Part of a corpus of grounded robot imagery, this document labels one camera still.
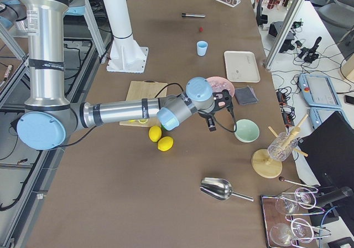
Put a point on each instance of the beige rabbit tray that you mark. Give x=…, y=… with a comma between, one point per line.
x=241, y=66

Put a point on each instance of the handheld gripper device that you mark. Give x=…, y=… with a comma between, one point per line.
x=310, y=55

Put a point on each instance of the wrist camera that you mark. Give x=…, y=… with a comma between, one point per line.
x=222, y=100

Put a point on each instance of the clear textured glass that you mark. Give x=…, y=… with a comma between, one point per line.
x=280, y=151

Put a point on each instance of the black monitor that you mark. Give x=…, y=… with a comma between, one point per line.
x=330, y=152

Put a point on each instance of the steel muddler with black tip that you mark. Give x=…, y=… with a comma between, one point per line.
x=192, y=15

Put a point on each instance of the wine glass rack tray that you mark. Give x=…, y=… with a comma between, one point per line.
x=271, y=217

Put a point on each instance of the wooden mug tree stand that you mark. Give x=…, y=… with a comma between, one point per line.
x=268, y=162

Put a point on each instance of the aluminium frame post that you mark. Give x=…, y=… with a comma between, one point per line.
x=279, y=40

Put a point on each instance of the black smartphone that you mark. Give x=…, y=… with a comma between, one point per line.
x=349, y=100

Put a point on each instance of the green ceramic bowl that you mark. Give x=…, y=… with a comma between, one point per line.
x=246, y=131

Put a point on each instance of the light blue plastic cup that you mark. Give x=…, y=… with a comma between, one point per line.
x=201, y=47

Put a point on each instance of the grey folded cloth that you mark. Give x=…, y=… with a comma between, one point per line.
x=245, y=96

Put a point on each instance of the wooden cutting board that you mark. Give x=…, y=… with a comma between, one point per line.
x=143, y=89

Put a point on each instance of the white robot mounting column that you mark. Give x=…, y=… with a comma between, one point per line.
x=126, y=56

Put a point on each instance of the whole yellow lemon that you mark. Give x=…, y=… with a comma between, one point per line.
x=165, y=143
x=155, y=133

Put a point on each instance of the steel ice scoop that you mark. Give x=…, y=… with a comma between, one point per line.
x=220, y=189

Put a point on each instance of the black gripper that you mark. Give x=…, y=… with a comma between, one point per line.
x=206, y=114

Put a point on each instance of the blue teach pendant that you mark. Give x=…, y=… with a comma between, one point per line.
x=318, y=91
x=320, y=114

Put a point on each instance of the pink bowl of ice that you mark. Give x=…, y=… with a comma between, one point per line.
x=219, y=84

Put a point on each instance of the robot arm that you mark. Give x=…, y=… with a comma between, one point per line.
x=55, y=110
x=13, y=13

